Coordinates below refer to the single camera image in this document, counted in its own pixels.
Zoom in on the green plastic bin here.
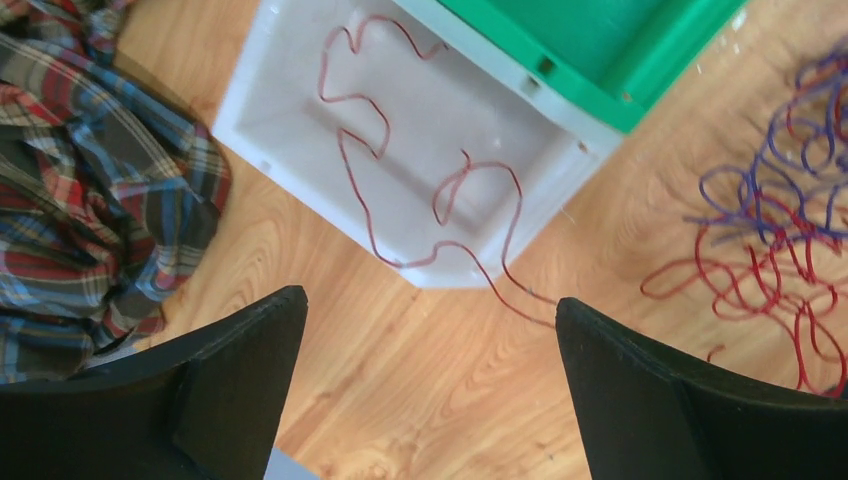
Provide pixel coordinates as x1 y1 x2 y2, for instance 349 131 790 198
442 0 745 133

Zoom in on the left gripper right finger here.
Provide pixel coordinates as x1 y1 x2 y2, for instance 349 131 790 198
555 297 847 479

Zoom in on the purple cable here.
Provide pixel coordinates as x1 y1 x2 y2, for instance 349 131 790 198
685 39 848 250

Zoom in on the plaid cloth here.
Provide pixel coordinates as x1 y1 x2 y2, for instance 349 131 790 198
1 1 231 385

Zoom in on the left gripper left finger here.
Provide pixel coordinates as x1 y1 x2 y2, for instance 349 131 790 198
1 286 308 479

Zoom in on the red cable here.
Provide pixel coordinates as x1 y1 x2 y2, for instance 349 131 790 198
316 14 848 399

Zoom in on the white plastic bin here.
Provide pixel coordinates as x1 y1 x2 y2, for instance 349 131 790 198
213 1 623 288

